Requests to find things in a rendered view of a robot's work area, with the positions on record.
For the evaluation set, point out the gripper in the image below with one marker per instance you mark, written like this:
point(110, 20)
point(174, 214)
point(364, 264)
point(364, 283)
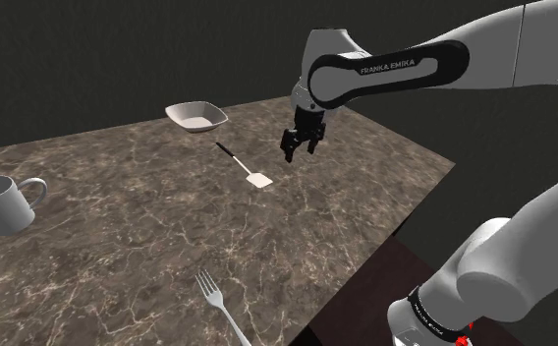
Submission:
point(308, 122)

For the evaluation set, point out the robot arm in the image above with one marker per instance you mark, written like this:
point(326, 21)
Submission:
point(489, 62)

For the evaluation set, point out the white square bowl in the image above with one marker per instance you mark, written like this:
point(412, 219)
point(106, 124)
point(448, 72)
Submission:
point(197, 117)

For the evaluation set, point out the silver fork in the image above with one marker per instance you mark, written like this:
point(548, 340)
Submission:
point(216, 299)

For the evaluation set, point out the grey mug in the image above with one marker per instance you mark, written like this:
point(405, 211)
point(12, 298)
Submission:
point(0, 205)

